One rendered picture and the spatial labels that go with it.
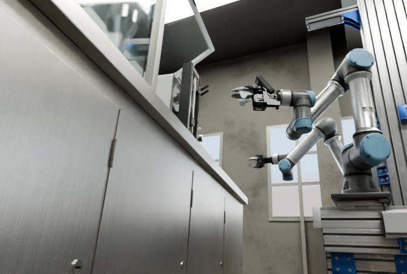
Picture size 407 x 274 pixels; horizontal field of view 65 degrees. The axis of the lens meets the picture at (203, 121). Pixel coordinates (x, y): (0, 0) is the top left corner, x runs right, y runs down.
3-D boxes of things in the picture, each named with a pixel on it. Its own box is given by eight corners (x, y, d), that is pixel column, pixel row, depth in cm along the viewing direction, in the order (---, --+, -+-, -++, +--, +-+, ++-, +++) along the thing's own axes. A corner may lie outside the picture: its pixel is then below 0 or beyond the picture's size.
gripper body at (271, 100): (253, 100, 137) (281, 102, 136) (252, 85, 141) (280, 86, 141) (251, 110, 143) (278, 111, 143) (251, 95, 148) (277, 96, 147)
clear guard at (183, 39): (150, -89, 143) (149, -89, 143) (59, -24, 143) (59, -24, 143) (210, 49, 235) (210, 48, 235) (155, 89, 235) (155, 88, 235)
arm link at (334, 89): (338, 71, 169) (277, 131, 155) (346, 59, 159) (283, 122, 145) (356, 84, 165) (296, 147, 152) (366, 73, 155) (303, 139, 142)
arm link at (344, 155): (364, 179, 147) (360, 150, 152) (379, 171, 135) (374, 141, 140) (338, 177, 147) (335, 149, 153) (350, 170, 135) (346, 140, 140)
